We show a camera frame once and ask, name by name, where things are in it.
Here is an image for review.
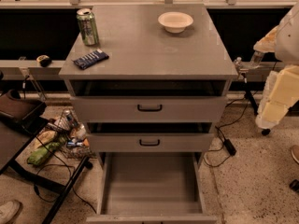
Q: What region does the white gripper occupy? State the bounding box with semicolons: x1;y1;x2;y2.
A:
253;27;299;129

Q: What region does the green soda can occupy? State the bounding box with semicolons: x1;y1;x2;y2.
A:
77;8;99;46

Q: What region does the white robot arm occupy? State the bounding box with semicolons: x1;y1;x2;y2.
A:
253;3;299;129

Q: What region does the grey drawer cabinet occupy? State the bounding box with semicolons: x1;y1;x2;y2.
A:
58;3;239;161

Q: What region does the bottom grey drawer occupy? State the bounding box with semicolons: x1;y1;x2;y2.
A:
87;153;217;224

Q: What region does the top grey drawer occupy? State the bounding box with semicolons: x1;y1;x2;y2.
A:
71;80;226;123

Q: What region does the clear plastic water bottle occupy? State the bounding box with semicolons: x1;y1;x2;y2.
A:
249;51;264;69

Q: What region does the black tripod stand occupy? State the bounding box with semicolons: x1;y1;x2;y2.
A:
234;57;258;116

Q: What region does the brown shoe at right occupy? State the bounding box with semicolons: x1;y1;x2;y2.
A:
291;145;299;164

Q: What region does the white bowl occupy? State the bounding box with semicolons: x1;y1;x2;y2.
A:
158;12;193;34

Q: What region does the dark blue snack bar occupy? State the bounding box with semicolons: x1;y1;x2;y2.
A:
73;49;109;70

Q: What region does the black tape measure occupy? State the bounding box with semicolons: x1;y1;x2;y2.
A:
36;55;52;67

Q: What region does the black side table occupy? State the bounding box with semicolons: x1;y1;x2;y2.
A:
0;90;93;224

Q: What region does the green snack bag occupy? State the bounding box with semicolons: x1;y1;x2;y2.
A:
27;135;67;166

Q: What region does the white shoe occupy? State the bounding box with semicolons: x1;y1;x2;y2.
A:
0;200;21;224

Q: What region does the wire basket of items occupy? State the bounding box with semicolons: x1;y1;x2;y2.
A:
47;108;95;159

